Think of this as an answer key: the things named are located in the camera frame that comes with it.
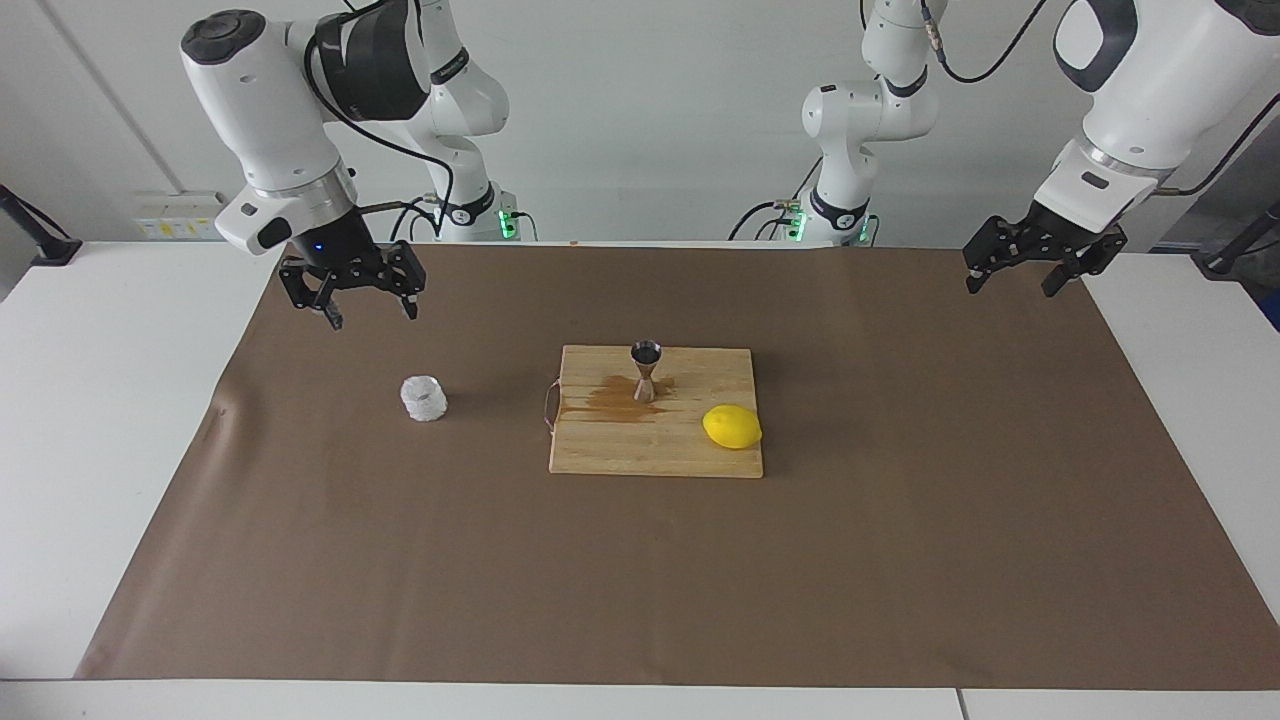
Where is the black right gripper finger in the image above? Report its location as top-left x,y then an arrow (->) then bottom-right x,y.
278,258 -> 346,332
375,240 -> 429,321

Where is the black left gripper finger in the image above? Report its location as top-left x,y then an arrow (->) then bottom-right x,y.
963,215 -> 1032,296
1040,227 -> 1130,298

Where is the clear textured glass cup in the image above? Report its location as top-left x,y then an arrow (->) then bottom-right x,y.
400,375 -> 449,424

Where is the steel double jigger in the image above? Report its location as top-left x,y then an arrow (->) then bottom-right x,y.
629,339 -> 662,404

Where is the black stand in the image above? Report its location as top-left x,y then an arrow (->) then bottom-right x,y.
0,185 -> 83,267
1195,200 -> 1280,281

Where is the brown paper table mat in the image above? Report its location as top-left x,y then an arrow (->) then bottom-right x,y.
75,243 -> 1280,691

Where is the wooden cutting board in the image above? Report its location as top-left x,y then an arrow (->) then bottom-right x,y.
545,345 -> 764,479

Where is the yellow lemon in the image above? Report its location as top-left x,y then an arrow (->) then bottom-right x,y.
702,404 -> 764,451

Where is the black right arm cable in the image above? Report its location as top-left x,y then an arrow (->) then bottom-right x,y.
300,0 -> 457,241

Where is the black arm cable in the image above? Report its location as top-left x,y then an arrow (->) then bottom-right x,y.
915,0 -> 1280,196
300,0 -> 457,241

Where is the white wall socket box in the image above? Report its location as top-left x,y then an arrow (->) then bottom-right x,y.
133,190 -> 226,241

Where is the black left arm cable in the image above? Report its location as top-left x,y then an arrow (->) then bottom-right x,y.
915,0 -> 1280,196

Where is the black left base cable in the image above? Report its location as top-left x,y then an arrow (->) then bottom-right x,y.
728,150 -> 823,243

